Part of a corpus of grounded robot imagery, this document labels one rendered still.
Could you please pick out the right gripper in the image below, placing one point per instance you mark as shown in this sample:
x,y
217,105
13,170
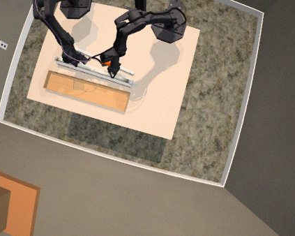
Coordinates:
x,y
79,57

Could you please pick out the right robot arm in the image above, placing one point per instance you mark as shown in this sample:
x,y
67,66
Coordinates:
x,y
52,23

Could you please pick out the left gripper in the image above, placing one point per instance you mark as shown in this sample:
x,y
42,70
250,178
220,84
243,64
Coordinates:
x,y
113,66

